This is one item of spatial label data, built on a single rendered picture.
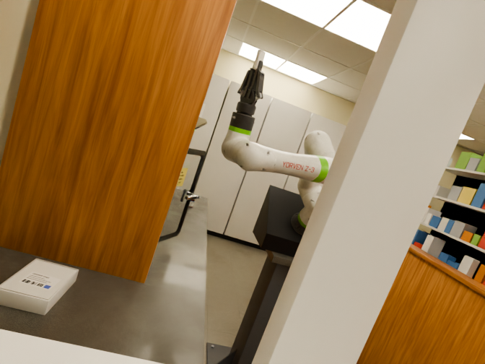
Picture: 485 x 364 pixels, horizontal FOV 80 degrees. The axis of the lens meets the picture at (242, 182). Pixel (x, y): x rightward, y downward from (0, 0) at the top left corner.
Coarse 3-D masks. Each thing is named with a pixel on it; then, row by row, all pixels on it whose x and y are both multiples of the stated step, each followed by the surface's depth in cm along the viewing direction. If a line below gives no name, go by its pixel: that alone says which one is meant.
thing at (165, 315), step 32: (192, 224) 166; (0, 256) 83; (32, 256) 88; (160, 256) 116; (192, 256) 126; (96, 288) 84; (128, 288) 89; (160, 288) 95; (192, 288) 102; (0, 320) 63; (32, 320) 66; (64, 320) 69; (96, 320) 73; (128, 320) 76; (160, 320) 81; (192, 320) 85; (128, 352) 67; (160, 352) 70; (192, 352) 73
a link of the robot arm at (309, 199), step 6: (312, 192) 163; (318, 192) 163; (306, 198) 164; (312, 198) 161; (306, 204) 164; (312, 204) 159; (306, 210) 164; (312, 210) 159; (300, 216) 168; (306, 216) 164; (300, 222) 170; (306, 222) 166
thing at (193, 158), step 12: (192, 156) 114; (204, 156) 124; (192, 168) 118; (192, 180) 122; (180, 192) 117; (192, 192) 126; (180, 204) 121; (168, 216) 115; (180, 216) 125; (168, 228) 119; (180, 228) 129
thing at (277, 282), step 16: (272, 272) 172; (256, 288) 189; (272, 288) 173; (256, 304) 180; (272, 304) 175; (256, 320) 175; (240, 336) 189; (256, 336) 177; (208, 352) 202; (224, 352) 208; (240, 352) 180
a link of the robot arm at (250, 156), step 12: (240, 144) 105; (252, 144) 103; (240, 156) 102; (252, 156) 101; (264, 156) 103; (276, 156) 107; (288, 156) 111; (300, 156) 115; (312, 156) 119; (252, 168) 103; (264, 168) 106; (276, 168) 109; (288, 168) 111; (300, 168) 114; (312, 168) 116; (312, 180) 121
